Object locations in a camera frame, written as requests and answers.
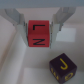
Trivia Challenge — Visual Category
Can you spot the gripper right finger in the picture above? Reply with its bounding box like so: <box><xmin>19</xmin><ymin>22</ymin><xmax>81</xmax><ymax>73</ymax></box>
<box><xmin>49</xmin><ymin>7</ymin><xmax>73</xmax><ymax>44</ymax></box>

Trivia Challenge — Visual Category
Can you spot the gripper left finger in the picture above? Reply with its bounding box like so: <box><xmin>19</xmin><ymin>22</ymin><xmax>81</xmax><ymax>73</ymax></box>
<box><xmin>2</xmin><ymin>8</ymin><xmax>32</xmax><ymax>47</ymax></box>

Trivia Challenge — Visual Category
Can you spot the pink block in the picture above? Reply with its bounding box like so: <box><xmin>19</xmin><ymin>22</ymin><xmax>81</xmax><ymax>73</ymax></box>
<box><xmin>27</xmin><ymin>19</ymin><xmax>52</xmax><ymax>48</ymax></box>

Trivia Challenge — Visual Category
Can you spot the purple block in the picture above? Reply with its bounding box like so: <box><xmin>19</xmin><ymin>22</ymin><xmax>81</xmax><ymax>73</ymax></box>
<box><xmin>49</xmin><ymin>53</ymin><xmax>78</xmax><ymax>82</ymax></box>

